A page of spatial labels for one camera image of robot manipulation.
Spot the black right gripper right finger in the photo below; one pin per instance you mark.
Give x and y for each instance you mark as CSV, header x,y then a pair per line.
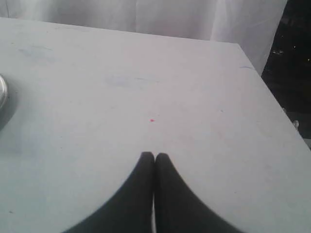
x,y
178,209

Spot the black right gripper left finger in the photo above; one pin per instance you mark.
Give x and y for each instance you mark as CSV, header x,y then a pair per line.
x,y
129,210

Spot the white backdrop curtain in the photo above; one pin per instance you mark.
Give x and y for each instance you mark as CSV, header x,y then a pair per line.
x,y
250,23

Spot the round steel plate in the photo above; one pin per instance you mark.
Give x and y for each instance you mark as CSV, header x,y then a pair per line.
x,y
4,92

